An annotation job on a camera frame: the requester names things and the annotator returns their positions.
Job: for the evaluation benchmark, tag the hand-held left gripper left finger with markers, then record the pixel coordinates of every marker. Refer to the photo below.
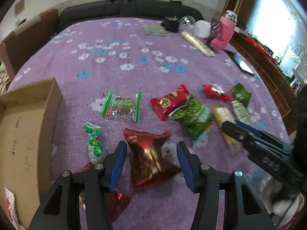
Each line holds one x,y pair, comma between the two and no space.
118,165

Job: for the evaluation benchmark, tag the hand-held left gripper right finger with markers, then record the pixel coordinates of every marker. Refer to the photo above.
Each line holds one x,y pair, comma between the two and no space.
186,165

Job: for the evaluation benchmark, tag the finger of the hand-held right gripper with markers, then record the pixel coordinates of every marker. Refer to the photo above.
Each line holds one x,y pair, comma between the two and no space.
236,134
254,130

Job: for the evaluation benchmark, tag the beige snack packet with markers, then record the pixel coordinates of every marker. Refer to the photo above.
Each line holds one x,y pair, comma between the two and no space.
224,116

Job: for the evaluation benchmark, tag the pale green snack packet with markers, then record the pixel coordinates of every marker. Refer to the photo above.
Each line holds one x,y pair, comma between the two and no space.
239,111

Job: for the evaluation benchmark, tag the red foil triangular snack packet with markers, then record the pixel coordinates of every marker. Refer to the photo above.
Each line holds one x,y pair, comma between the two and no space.
146,158

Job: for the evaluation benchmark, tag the green and white snack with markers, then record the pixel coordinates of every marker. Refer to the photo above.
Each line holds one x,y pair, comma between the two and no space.
94,146

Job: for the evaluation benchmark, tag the small dark green snack packet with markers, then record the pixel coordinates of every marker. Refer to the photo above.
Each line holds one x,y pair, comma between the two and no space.
241,94

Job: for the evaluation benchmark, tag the large green snack packet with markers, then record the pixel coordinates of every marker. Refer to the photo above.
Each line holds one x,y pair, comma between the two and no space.
194,117

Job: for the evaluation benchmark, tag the small red snack packet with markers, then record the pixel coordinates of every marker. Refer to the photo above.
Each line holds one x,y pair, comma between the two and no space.
215,93

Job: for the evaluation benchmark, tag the clear snack packet green ends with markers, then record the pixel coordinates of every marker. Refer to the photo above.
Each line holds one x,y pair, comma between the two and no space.
121,105

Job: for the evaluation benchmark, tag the red snack packet green emblem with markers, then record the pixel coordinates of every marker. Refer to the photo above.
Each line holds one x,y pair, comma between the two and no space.
168,103

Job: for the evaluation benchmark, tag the cardboard box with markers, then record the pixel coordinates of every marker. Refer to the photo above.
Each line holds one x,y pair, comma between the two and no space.
21,129

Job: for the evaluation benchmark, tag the white and red snack packet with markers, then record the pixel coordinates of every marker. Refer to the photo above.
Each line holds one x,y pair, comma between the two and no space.
10,206

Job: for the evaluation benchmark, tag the person's right hand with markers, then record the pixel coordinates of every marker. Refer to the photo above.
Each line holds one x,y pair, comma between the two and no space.
280,207

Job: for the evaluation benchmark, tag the black smartphone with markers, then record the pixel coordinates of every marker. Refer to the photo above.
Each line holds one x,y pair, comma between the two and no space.
239,62

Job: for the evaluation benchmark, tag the long yellow packet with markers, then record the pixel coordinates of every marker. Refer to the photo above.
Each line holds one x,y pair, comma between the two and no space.
197,43

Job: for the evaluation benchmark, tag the pink bottle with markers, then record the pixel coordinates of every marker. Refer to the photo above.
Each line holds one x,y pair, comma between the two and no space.
225,33

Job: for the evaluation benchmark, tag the black and pink pouch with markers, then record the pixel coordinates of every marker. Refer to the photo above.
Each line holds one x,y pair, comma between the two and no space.
214,32

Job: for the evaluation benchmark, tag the window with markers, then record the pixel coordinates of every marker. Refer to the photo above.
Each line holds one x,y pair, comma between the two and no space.
278,21

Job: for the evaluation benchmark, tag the clear glass bowl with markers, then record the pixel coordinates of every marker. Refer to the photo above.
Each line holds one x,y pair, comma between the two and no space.
187,21

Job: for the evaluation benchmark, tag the small black device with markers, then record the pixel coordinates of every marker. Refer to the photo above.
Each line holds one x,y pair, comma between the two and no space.
171,24

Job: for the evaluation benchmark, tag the green booklet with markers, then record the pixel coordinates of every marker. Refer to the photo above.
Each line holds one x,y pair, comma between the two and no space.
156,30

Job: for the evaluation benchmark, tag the checked cushion seat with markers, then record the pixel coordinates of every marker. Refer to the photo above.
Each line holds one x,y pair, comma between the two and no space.
2,76

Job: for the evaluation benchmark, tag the black sofa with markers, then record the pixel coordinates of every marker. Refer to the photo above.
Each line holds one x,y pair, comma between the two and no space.
96,14

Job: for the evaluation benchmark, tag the brown armchair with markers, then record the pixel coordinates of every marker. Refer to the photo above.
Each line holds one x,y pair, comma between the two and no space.
26,43

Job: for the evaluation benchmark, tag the wooden window frame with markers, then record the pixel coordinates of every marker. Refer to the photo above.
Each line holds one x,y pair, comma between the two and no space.
263,62

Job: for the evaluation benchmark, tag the small brown wall plaque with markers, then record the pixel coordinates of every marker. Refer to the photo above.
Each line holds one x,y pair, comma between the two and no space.
19,7

